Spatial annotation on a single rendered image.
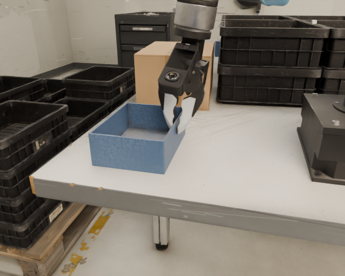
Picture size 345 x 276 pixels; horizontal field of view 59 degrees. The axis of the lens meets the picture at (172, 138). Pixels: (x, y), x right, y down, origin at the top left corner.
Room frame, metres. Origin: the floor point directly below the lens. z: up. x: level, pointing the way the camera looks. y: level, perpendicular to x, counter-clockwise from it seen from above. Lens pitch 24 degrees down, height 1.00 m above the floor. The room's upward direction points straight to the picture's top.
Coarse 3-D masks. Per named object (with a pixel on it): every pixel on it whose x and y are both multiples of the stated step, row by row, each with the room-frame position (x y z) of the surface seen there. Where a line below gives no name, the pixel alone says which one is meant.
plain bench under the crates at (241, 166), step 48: (192, 144) 0.64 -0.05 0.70; (240, 144) 0.64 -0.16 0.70; (288, 144) 0.64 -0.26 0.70; (48, 192) 0.48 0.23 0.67; (96, 192) 0.46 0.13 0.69; (144, 192) 0.44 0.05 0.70; (192, 192) 0.44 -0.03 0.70; (240, 192) 0.44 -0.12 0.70; (288, 192) 0.44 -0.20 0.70; (336, 192) 0.44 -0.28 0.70; (336, 240) 0.36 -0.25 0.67
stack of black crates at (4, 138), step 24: (0, 120) 1.23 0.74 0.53; (24, 120) 1.30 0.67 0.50; (48, 120) 1.10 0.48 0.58; (0, 144) 0.87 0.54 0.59; (24, 144) 0.97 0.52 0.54; (48, 144) 1.08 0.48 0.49; (0, 168) 0.89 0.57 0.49; (24, 168) 0.94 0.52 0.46; (0, 192) 0.89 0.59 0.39; (24, 192) 0.91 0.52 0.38; (0, 216) 0.90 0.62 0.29; (24, 216) 0.90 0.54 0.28; (48, 216) 1.01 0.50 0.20; (0, 240) 0.91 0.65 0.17; (24, 240) 0.88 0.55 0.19
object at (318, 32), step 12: (312, 24) 1.04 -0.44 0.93; (228, 36) 0.92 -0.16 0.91; (240, 36) 0.91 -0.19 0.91; (252, 36) 0.91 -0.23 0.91; (264, 36) 0.90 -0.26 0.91; (276, 36) 0.90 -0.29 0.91; (288, 36) 0.89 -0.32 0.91; (300, 36) 0.89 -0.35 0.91; (312, 36) 0.88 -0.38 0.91; (324, 36) 0.88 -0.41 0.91
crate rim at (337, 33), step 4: (304, 20) 1.24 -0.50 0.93; (308, 20) 1.25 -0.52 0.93; (320, 20) 1.24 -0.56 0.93; (324, 20) 1.24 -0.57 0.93; (328, 20) 1.24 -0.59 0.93; (332, 20) 1.24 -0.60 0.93; (336, 20) 1.24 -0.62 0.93; (340, 20) 1.24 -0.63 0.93; (344, 20) 1.24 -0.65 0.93; (316, 24) 1.04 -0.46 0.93; (332, 28) 0.88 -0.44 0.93; (336, 28) 0.88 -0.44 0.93; (340, 28) 0.88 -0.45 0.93; (344, 28) 0.88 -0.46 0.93; (332, 32) 0.88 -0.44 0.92; (336, 32) 0.87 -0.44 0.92; (340, 32) 0.87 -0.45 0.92; (344, 32) 0.87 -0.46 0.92; (332, 36) 0.88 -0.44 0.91; (336, 36) 0.87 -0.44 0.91; (340, 36) 0.87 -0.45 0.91; (344, 36) 0.87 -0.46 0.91
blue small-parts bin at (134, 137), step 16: (128, 112) 0.72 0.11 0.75; (144, 112) 0.72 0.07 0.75; (160, 112) 0.71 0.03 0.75; (176, 112) 0.70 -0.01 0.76; (96, 128) 0.56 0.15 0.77; (112, 128) 0.63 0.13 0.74; (128, 128) 0.72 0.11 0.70; (144, 128) 0.72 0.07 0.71; (160, 128) 0.71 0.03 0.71; (176, 128) 0.60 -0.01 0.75; (96, 144) 0.53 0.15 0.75; (112, 144) 0.52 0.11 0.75; (128, 144) 0.52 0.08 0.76; (144, 144) 0.51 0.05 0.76; (160, 144) 0.50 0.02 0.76; (176, 144) 0.60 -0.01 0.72; (96, 160) 0.53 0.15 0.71; (112, 160) 0.52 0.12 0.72; (128, 160) 0.52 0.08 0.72; (144, 160) 0.51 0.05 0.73; (160, 160) 0.50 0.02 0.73
